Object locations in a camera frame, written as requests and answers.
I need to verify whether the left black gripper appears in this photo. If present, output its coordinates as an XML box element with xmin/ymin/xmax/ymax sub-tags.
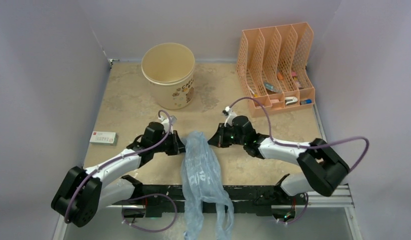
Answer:
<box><xmin>152</xmin><ymin>129</ymin><xmax>189</xmax><ymax>156</ymax></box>

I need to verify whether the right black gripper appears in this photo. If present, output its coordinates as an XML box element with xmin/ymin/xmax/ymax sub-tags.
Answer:
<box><xmin>208</xmin><ymin>122</ymin><xmax>247</xmax><ymax>148</ymax></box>

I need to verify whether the blue plastic trash bag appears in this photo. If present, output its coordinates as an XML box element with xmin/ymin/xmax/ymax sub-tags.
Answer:
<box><xmin>180</xmin><ymin>131</ymin><xmax>235</xmax><ymax>240</ymax></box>

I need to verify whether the beige paper trash bin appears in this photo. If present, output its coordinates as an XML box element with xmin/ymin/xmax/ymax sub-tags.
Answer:
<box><xmin>141</xmin><ymin>42</ymin><xmax>196</xmax><ymax>110</ymax></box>

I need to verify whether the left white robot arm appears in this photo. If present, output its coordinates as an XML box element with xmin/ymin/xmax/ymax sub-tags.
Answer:
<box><xmin>51</xmin><ymin>118</ymin><xmax>185</xmax><ymax>228</ymax></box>

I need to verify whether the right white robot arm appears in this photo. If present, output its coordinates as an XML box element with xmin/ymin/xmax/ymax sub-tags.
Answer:
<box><xmin>208</xmin><ymin>115</ymin><xmax>350</xmax><ymax>204</ymax></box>

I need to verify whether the white red small box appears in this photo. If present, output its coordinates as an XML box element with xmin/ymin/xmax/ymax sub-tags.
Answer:
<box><xmin>89</xmin><ymin>131</ymin><xmax>118</xmax><ymax>146</ymax></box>

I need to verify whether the white stapler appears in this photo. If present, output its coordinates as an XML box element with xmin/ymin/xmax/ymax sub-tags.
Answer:
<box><xmin>284</xmin><ymin>96</ymin><xmax>298</xmax><ymax>106</ymax></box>

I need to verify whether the orange item in rack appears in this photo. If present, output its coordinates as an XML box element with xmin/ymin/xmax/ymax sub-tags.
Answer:
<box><xmin>276</xmin><ymin>72</ymin><xmax>284</xmax><ymax>81</ymax></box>

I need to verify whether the orange file organizer rack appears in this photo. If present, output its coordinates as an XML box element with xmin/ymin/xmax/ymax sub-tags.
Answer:
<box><xmin>236</xmin><ymin>22</ymin><xmax>316</xmax><ymax>117</ymax></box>

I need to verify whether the blue small item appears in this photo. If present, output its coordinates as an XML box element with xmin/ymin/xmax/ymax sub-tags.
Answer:
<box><xmin>299</xmin><ymin>99</ymin><xmax>313</xmax><ymax>106</ymax></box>

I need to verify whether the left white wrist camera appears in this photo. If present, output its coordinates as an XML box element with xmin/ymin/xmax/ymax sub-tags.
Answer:
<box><xmin>161</xmin><ymin>115</ymin><xmax>177</xmax><ymax>133</ymax></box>

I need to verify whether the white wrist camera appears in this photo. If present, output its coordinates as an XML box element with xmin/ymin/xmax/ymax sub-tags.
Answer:
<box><xmin>161</xmin><ymin>115</ymin><xmax>177</xmax><ymax>133</ymax></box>
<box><xmin>222</xmin><ymin>106</ymin><xmax>238</xmax><ymax>127</ymax></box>

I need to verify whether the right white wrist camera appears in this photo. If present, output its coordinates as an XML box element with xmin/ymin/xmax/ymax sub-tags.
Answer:
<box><xmin>222</xmin><ymin>106</ymin><xmax>238</xmax><ymax>127</ymax></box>

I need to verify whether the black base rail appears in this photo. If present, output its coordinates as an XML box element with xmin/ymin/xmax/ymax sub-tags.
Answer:
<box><xmin>121</xmin><ymin>184</ymin><xmax>306</xmax><ymax>219</ymax></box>

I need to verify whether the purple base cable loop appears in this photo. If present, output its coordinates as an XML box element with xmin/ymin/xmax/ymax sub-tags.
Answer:
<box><xmin>121</xmin><ymin>192</ymin><xmax>179</xmax><ymax>233</ymax></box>

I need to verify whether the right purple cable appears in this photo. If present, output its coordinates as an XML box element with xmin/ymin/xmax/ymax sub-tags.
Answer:
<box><xmin>227</xmin><ymin>96</ymin><xmax>371</xmax><ymax>174</ymax></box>

